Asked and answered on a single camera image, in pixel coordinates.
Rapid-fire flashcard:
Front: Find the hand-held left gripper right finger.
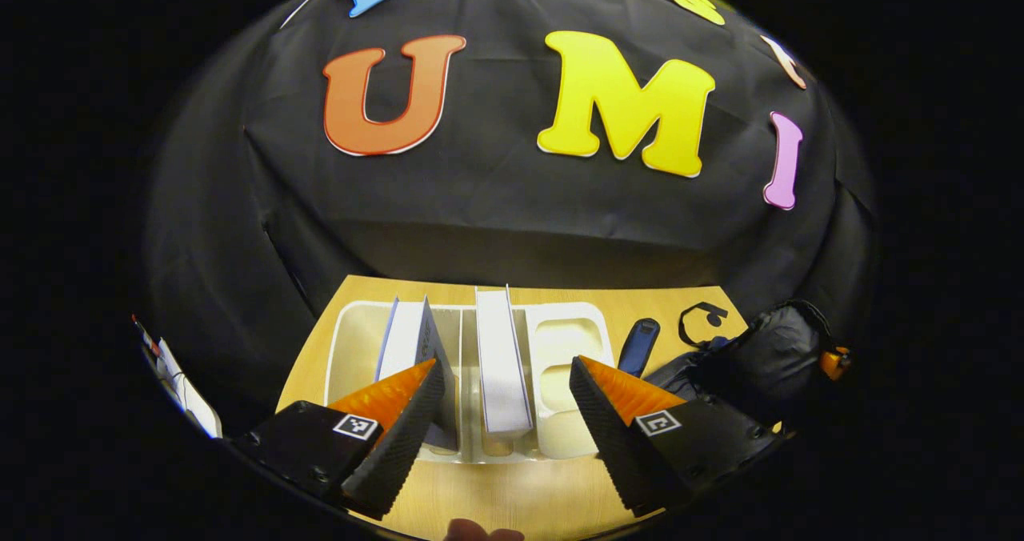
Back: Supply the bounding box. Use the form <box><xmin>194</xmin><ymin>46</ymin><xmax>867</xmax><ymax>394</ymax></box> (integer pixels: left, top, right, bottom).
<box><xmin>570</xmin><ymin>355</ymin><xmax>786</xmax><ymax>518</ymax></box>

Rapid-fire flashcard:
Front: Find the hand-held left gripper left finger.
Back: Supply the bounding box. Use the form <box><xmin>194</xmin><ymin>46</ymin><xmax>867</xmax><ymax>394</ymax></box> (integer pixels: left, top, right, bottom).
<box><xmin>232</xmin><ymin>357</ymin><xmax>446</xmax><ymax>520</ymax></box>

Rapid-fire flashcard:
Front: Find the dark blue schoolbag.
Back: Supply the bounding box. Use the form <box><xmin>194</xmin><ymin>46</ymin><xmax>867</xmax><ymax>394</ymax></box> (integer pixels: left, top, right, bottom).
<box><xmin>616</xmin><ymin>299</ymin><xmax>838</xmax><ymax>438</ymax></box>

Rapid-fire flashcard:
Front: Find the white plastic bookshelf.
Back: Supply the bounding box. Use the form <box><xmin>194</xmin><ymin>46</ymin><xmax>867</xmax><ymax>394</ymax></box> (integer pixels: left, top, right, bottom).
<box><xmin>324</xmin><ymin>299</ymin><xmax>617</xmax><ymax>464</ymax></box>

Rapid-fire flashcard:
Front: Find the lavender illustrated book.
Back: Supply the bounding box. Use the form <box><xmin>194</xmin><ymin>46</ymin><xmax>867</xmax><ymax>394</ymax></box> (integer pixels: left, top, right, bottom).
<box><xmin>374</xmin><ymin>296</ymin><xmax>462</xmax><ymax>451</ymax></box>

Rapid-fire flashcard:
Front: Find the white book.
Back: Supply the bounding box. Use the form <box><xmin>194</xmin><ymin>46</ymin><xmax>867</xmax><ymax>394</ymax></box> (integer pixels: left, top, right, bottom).
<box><xmin>475</xmin><ymin>284</ymin><xmax>535</xmax><ymax>437</ymax></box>

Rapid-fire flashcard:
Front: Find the white board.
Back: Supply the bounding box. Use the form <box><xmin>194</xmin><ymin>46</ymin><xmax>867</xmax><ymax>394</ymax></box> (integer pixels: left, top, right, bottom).
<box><xmin>154</xmin><ymin>337</ymin><xmax>224</xmax><ymax>439</ymax></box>

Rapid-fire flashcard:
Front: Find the black backdrop cloth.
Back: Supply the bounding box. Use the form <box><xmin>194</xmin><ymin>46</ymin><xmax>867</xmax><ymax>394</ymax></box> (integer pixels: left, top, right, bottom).
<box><xmin>140</xmin><ymin>0</ymin><xmax>878</xmax><ymax>439</ymax></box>

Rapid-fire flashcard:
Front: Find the colourful printed board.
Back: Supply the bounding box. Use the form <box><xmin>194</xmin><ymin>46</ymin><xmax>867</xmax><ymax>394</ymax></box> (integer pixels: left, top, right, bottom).
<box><xmin>132</xmin><ymin>314</ymin><xmax>162</xmax><ymax>359</ymax></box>

